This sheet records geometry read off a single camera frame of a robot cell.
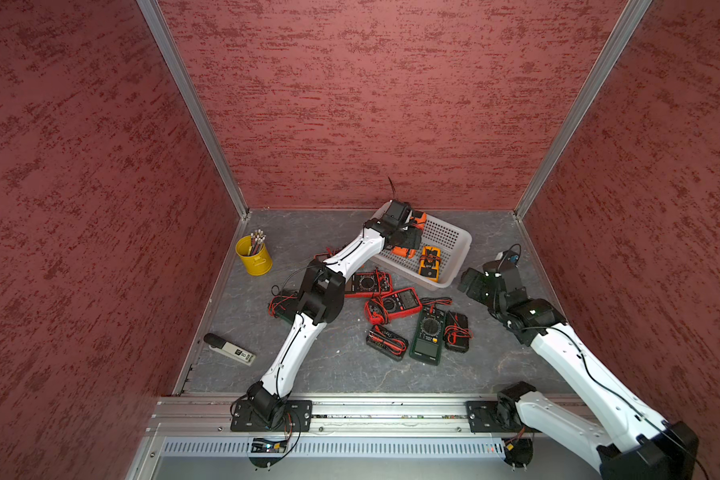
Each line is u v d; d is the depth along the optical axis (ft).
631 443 1.26
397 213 2.66
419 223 3.21
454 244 3.48
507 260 2.25
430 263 3.28
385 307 2.87
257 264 3.13
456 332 2.77
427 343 2.79
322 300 2.07
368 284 3.11
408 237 3.02
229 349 2.66
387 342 2.72
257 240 2.94
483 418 2.42
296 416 2.44
